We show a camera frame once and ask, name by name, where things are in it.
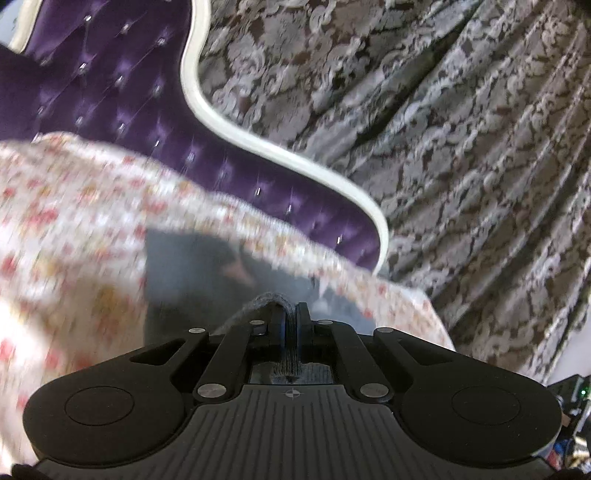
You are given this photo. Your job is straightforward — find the floral bed sheet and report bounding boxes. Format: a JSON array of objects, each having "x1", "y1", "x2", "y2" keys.
[{"x1": 0, "y1": 131, "x2": 458, "y2": 467}]

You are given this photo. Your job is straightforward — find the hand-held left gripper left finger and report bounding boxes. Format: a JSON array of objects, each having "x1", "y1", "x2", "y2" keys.
[{"x1": 130, "y1": 306, "x2": 286, "y2": 403}]

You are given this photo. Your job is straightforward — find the grey argyle sweater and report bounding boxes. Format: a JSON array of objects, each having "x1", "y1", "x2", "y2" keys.
[{"x1": 142, "y1": 230, "x2": 376, "y2": 385}]

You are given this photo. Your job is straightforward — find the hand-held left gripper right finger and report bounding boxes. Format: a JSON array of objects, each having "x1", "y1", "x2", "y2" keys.
[{"x1": 295, "y1": 302, "x2": 417, "y2": 403}]

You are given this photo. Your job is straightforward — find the brown damask curtain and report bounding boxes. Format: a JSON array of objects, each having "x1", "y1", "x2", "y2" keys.
[{"x1": 196, "y1": 0, "x2": 591, "y2": 384}]

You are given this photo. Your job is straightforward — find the purple tufted headboard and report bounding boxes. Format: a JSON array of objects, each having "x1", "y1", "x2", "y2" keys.
[{"x1": 0, "y1": 0, "x2": 391, "y2": 273}]

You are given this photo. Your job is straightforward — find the dark device with green light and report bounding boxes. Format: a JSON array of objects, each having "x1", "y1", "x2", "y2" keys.
[{"x1": 547, "y1": 374, "x2": 591, "y2": 467}]

